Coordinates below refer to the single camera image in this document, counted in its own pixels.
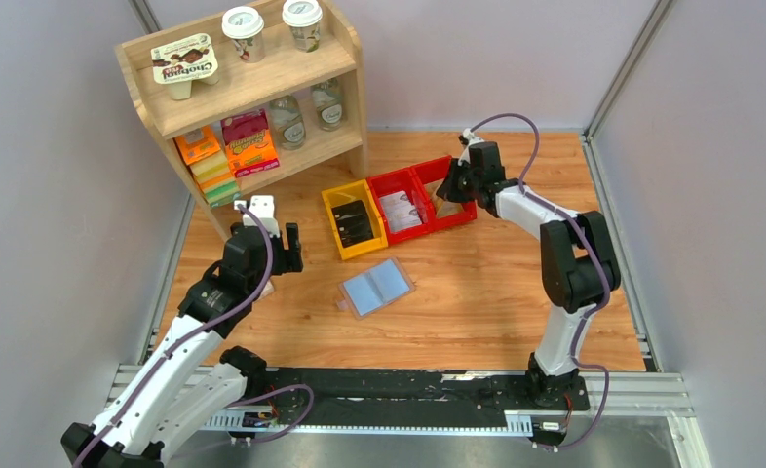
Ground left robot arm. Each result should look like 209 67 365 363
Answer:
60 220 303 467

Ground red bin middle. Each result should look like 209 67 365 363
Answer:
366 168 430 246

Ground purple cable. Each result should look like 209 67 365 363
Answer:
467 113 613 452
72 205 317 468

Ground pink card pack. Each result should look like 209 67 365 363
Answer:
256 280 275 301

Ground black cards in bin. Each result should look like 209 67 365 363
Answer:
331 200 374 249

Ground yellow green sponge stack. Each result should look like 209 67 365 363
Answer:
188 151 241 208

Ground tan cards in bin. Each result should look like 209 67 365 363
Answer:
433 198 465 218

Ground orange pink snack box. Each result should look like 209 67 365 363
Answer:
220 109 280 178

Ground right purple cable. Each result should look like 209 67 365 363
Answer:
467 113 613 452

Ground glass jar right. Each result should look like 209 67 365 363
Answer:
310 78 343 131

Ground white cards in bin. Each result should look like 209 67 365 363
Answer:
379 190 423 233

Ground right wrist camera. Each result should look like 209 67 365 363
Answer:
459 128 483 164

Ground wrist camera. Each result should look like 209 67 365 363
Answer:
233 195 280 237
459 128 483 164

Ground red bin right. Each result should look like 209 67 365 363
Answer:
412 155 477 232

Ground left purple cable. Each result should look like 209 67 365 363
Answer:
72 205 317 468

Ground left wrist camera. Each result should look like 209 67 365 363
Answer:
233 195 280 237

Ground yellow bin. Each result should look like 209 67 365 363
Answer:
321 179 388 260

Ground paper coffee cup right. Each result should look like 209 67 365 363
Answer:
282 0 324 53

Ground paper coffee cup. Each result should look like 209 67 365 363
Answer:
221 6 265 63
282 0 324 53

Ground Chobani yogurt pack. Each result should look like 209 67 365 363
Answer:
150 33 220 100

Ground glass jar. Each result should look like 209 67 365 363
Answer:
310 78 343 131
268 95 306 150

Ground beige leather card holder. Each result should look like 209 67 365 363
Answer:
336 257 415 320

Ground paper coffee cup left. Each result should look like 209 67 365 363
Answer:
221 6 265 63

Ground wooden shelf unit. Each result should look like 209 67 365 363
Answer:
115 1 369 239

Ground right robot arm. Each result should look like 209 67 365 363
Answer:
437 137 621 409

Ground red bin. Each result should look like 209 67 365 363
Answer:
412 155 477 232
366 168 430 246

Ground glass jar left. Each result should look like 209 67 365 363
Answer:
268 95 306 150

